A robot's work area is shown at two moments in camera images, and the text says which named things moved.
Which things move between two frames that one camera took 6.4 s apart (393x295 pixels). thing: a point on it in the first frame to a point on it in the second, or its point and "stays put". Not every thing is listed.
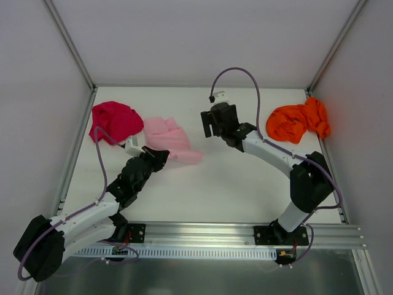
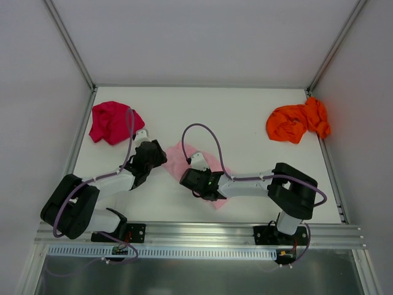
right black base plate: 278,236 stays put
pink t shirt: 161,134 to 175,165
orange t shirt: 290,123 stays put
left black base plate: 138,232 stays put
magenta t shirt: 118,120 stays put
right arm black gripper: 209,123 to 188,179
